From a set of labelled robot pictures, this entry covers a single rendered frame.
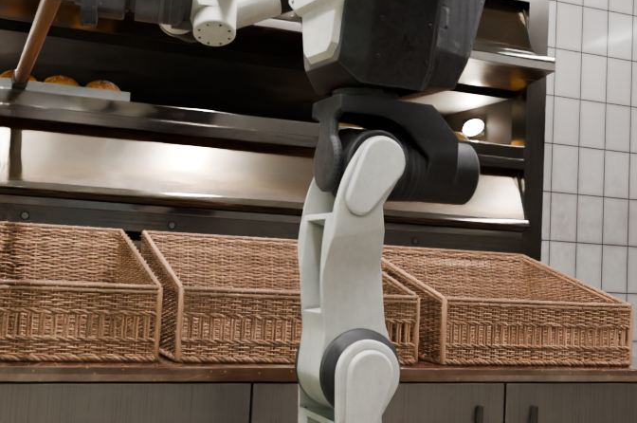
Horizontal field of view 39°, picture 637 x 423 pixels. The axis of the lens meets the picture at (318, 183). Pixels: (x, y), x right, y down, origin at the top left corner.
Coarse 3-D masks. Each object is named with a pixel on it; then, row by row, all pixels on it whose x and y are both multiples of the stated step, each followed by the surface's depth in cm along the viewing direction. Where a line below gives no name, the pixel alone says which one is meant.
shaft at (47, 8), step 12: (48, 0) 141; (60, 0) 142; (36, 12) 155; (48, 12) 148; (36, 24) 158; (48, 24) 157; (36, 36) 166; (24, 48) 183; (36, 48) 176; (24, 60) 189; (24, 72) 201
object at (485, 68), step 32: (0, 0) 214; (32, 0) 214; (64, 0) 214; (128, 32) 234; (160, 32) 234; (256, 32) 234; (288, 32) 234; (480, 64) 258; (512, 64) 258; (544, 64) 262
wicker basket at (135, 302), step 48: (0, 240) 213; (48, 240) 218; (0, 288) 170; (48, 288) 173; (96, 288) 177; (144, 288) 180; (0, 336) 170; (48, 336) 173; (96, 336) 215; (144, 336) 180
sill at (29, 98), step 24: (0, 96) 219; (24, 96) 221; (48, 96) 223; (72, 96) 225; (168, 120) 234; (192, 120) 237; (216, 120) 239; (240, 120) 242; (264, 120) 244; (288, 120) 247; (480, 144) 269; (504, 144) 273
